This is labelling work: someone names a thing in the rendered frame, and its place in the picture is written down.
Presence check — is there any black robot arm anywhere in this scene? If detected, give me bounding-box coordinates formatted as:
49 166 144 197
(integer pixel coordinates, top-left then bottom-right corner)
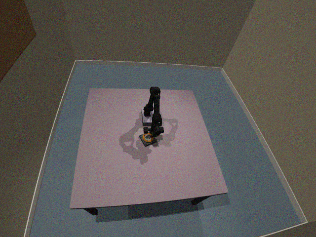
144 86 162 137

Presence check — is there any orange round plate with holes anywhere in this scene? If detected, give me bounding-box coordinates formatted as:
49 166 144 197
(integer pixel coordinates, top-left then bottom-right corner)
143 133 154 143

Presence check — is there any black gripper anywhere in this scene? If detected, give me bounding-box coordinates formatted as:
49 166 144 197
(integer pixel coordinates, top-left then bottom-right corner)
143 126 164 134

